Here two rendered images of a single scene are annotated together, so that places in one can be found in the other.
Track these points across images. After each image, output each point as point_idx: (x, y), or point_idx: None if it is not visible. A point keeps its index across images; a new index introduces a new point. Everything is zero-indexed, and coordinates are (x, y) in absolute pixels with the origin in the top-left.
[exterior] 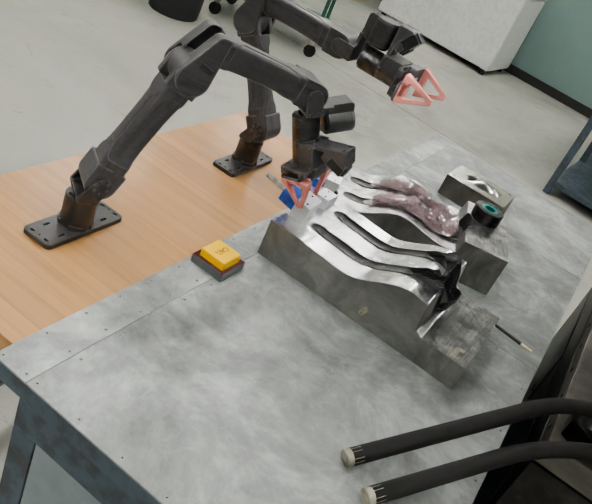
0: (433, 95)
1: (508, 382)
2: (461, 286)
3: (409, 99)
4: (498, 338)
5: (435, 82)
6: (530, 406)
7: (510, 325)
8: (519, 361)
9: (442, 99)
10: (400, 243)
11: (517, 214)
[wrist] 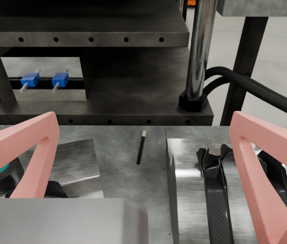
0: (43, 166)
1: (199, 133)
2: (107, 189)
3: (276, 208)
4: (155, 148)
5: (14, 136)
6: (276, 96)
7: (124, 146)
8: (166, 133)
9: (57, 131)
10: (191, 236)
11: None
